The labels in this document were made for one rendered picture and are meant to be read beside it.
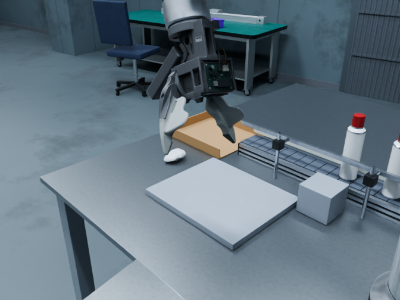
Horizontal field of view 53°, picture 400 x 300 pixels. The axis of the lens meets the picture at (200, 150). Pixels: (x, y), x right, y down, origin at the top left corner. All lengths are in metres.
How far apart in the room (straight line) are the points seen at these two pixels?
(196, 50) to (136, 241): 0.59
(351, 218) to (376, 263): 0.18
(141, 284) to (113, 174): 0.52
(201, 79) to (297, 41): 4.59
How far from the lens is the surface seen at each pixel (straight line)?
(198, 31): 0.63
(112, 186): 1.30
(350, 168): 1.26
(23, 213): 2.80
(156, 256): 1.02
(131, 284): 0.96
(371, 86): 4.91
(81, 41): 6.81
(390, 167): 1.20
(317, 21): 5.04
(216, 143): 1.54
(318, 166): 1.34
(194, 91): 0.61
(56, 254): 2.40
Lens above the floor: 1.50
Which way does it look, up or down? 27 degrees down
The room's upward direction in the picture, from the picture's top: straight up
